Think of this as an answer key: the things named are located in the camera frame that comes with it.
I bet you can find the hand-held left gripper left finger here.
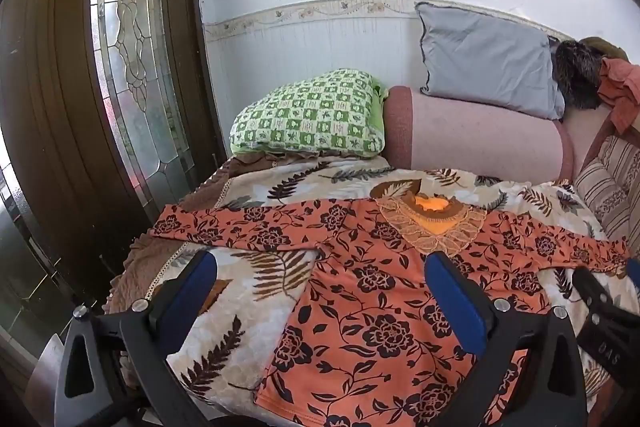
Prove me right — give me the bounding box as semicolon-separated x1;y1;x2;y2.
54;249;221;427

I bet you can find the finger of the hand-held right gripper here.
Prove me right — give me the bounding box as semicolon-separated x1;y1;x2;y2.
624;258;640;306
571;266;619;336

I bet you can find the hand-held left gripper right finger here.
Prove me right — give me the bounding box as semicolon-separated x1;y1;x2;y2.
424;251;588;427

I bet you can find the orange floral shirt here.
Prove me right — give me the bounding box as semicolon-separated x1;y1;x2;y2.
147;193;632;427

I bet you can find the leaf print blanket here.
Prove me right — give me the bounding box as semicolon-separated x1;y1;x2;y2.
102;154;640;427

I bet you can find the striped beige cushion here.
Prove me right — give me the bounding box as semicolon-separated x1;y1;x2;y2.
574;157;632;230

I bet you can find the striped sofa back cushion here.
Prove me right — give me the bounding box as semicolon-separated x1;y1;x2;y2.
595;134;640;243

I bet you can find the pink bolster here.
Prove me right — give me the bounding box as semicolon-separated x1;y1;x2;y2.
382;85;576;184

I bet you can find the dark glass door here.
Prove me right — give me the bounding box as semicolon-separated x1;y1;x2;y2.
0;162;96;358

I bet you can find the orange towel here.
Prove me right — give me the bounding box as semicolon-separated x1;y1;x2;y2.
596;57;640;135

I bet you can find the dark furry cloth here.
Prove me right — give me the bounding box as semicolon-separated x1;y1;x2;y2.
549;38;613;110

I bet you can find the green checked pillow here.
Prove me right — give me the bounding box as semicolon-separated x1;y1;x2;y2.
229;68;390;158

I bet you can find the wooden door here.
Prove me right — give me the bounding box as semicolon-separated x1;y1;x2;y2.
0;0;228;308

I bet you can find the olive cloth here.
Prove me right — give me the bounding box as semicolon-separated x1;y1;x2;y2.
580;36;630;62

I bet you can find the stained glass door panel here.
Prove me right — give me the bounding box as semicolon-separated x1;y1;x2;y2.
90;0;197;208

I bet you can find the grey pillow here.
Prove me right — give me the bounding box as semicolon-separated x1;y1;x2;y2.
415;2;566;120

